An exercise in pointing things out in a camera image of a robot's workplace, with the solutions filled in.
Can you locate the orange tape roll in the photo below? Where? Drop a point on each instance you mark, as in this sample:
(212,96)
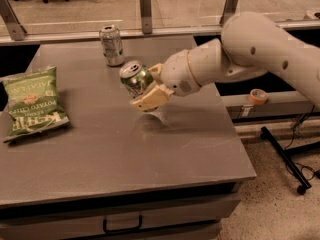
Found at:
(258,96)

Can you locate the silver soda can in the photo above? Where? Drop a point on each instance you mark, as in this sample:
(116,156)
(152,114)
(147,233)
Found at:
(111,45)

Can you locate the grey cabinet drawer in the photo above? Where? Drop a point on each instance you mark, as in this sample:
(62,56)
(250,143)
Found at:
(196,218)

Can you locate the right metal glass bracket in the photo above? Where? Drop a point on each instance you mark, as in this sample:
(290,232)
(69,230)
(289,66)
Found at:
(229,10)

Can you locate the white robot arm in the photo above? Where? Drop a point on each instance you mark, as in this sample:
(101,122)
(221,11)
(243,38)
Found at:
(249,42)

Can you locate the black wheeled stand base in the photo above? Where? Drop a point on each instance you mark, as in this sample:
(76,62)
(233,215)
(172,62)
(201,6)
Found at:
(287,154)

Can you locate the green potato chips bag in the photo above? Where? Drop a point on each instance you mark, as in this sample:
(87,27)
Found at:
(33,103)

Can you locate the black drawer handle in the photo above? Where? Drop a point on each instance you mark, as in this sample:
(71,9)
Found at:
(120,224)

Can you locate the glass barrier panel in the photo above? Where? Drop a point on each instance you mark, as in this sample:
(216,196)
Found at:
(69,16)

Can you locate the left metal glass bracket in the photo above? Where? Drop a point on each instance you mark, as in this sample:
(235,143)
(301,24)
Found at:
(13,25)

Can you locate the metal glass bracket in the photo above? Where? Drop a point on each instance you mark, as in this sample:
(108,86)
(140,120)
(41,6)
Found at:
(146,16)
(13,25)
(229,10)

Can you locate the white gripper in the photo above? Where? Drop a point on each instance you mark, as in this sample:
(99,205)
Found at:
(176,72)

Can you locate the green soda can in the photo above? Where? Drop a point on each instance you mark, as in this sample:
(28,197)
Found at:
(135,77)

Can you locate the middle metal glass bracket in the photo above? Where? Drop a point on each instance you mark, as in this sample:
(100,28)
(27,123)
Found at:
(146,16)

